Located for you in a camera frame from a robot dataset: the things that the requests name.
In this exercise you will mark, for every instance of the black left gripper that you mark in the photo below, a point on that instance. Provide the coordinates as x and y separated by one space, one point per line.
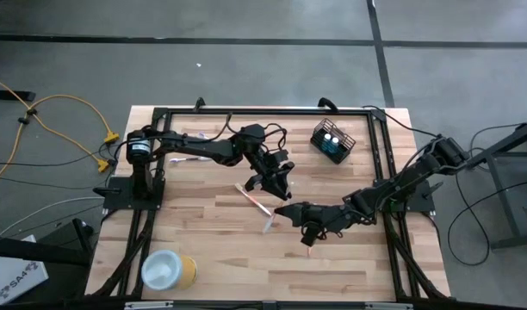
263 174

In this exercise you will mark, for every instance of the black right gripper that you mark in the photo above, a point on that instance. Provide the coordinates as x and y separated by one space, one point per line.
317 215

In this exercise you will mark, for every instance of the blue mouthwash bottle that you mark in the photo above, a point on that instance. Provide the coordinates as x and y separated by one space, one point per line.
335 140
326 137

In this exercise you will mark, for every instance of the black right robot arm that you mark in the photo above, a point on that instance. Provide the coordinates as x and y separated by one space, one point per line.
410 176

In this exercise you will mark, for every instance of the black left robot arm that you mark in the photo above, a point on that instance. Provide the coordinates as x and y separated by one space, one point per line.
190 147

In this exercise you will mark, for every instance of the purple white toothbrush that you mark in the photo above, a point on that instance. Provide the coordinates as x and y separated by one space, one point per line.
202 136
186 159

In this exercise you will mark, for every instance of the white yellow disinfecting wipes canister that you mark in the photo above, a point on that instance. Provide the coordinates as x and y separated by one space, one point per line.
166 270

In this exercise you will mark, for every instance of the black metal stand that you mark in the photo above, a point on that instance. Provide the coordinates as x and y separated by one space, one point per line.
504 144

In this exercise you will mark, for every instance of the black floor stand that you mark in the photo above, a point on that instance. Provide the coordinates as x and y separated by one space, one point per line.
31 254

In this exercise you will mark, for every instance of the white printed box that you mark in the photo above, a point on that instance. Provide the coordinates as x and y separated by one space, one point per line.
14 275

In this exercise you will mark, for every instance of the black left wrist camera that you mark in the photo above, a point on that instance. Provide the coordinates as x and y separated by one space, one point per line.
278 157

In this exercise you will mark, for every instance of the black aluminium table frame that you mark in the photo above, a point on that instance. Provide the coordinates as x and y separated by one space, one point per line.
268 113

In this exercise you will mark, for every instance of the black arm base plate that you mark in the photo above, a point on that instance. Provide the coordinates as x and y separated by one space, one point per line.
420 204
117 200

